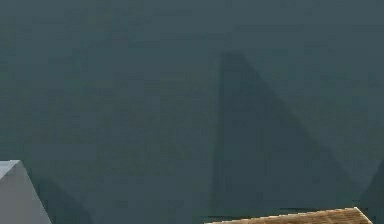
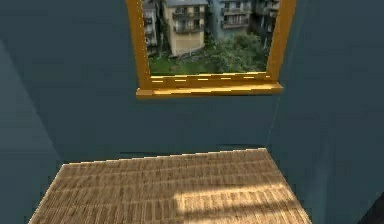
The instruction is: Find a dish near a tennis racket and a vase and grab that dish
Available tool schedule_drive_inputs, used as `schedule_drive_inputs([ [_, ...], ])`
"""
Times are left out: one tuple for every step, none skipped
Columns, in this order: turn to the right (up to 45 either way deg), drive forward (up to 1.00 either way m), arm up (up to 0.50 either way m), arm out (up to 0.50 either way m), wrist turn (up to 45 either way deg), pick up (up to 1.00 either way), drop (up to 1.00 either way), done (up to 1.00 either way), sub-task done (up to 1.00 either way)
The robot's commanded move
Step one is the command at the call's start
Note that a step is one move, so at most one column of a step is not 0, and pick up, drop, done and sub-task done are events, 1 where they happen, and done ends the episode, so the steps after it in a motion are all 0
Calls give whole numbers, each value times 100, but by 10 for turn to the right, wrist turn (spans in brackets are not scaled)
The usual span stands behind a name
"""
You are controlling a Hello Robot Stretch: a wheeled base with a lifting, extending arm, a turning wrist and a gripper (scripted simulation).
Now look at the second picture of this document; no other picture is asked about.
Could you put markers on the yellow framed window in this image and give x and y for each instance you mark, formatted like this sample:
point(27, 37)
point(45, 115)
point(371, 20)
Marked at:
point(210, 83)

